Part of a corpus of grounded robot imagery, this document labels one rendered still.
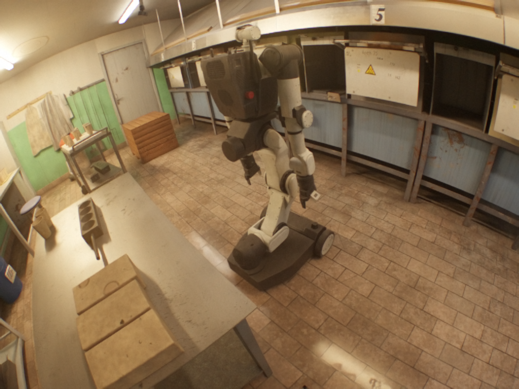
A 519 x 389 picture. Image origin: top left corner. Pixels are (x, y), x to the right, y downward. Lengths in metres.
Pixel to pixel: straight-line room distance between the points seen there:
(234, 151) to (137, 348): 0.85
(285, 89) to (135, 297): 0.87
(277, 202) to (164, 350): 1.14
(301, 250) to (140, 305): 1.17
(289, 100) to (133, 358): 0.97
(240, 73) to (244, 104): 0.13
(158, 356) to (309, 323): 1.08
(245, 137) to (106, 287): 0.81
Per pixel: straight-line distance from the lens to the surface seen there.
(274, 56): 0.91
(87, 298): 0.77
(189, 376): 1.28
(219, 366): 1.24
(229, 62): 0.95
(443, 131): 2.11
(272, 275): 1.48
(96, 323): 0.69
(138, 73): 5.58
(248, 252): 1.40
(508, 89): 1.85
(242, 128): 1.09
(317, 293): 1.59
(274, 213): 1.49
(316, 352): 1.43
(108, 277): 0.76
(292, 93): 0.97
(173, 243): 0.83
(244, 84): 0.99
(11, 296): 3.22
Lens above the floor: 1.38
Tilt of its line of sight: 35 degrees down
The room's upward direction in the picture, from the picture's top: 10 degrees counter-clockwise
